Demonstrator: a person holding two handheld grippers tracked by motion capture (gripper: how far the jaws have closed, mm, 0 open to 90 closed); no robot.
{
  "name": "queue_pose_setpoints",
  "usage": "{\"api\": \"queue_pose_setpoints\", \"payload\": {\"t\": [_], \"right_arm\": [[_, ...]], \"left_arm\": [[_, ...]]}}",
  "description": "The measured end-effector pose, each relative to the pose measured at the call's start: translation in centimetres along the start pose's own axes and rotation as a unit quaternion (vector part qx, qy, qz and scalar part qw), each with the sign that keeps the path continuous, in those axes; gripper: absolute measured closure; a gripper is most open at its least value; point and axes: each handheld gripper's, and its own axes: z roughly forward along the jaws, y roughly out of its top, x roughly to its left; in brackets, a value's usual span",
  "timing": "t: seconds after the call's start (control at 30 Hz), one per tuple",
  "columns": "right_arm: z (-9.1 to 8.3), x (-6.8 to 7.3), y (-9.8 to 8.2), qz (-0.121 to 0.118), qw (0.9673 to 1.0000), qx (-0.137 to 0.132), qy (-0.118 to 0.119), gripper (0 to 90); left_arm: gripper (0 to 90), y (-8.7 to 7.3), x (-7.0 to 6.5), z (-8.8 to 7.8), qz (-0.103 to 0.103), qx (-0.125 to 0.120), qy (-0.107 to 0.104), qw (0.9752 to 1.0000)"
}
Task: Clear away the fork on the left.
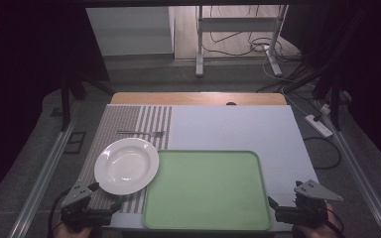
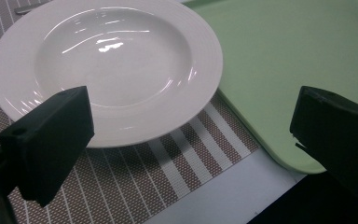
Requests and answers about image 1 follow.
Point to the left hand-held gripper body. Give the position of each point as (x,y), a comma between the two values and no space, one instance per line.
(76,195)

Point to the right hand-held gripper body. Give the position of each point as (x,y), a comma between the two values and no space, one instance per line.
(311,208)

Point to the white plate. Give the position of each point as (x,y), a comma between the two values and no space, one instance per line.
(126,166)

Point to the person's right hand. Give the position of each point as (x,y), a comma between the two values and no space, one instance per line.
(320,232)

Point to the person's left hand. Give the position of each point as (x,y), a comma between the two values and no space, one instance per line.
(69,233)

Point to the white power strip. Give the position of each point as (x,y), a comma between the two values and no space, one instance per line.
(318,126)

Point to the green tray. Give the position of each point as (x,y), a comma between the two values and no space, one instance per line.
(206,191)

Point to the metal fork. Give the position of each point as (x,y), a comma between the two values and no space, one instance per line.
(139,133)

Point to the grey striped placemat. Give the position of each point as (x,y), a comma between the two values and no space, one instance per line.
(125,119)

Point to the white adapter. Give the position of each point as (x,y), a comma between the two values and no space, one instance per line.
(325,109)

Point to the white board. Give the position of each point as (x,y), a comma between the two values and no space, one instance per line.
(231,129)

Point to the black stand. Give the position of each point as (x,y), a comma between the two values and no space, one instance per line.
(65,102)
(335,102)

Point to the wooden table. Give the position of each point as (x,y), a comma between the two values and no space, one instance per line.
(195,98)

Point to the white panel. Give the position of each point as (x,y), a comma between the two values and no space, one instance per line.
(129,31)

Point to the white metal stand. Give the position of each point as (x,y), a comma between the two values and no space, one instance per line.
(238,23)

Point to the aluminium rail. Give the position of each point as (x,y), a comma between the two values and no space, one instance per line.
(363,185)
(43,180)

